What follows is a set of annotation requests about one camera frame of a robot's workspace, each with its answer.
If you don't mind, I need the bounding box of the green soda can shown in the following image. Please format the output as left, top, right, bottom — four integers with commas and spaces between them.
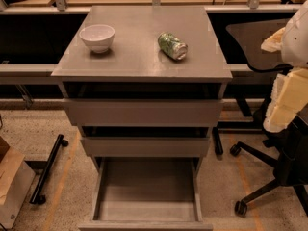
158, 32, 188, 61

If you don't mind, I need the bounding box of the white ceramic bowl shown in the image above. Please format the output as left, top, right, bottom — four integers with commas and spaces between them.
79, 24, 116, 53

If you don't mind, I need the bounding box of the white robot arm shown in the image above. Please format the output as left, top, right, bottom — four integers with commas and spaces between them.
261, 1, 308, 133

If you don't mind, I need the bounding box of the grey middle drawer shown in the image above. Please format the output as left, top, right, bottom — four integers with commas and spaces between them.
81, 137, 210, 157

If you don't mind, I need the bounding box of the wooden box on floor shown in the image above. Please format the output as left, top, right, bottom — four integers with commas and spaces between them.
0, 137, 35, 230

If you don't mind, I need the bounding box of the grey open bottom drawer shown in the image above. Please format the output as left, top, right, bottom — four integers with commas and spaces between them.
78, 158, 213, 231

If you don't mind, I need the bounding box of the black table leg foot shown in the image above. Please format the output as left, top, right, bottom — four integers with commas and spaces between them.
27, 134, 69, 205

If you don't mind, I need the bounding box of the grey drawer cabinet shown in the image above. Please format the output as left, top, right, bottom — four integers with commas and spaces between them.
52, 6, 232, 169

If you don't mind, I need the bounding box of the grey top drawer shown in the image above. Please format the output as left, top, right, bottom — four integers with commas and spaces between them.
63, 99, 223, 127

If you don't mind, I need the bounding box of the black desk foot bar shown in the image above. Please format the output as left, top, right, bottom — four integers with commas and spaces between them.
212, 127, 223, 155

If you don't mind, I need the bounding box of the black office chair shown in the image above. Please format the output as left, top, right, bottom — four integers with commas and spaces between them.
230, 16, 308, 216

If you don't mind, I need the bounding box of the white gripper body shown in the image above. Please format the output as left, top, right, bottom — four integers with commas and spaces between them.
263, 67, 308, 133

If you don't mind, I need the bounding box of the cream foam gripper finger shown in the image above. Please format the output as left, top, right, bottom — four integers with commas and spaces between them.
261, 28, 285, 52

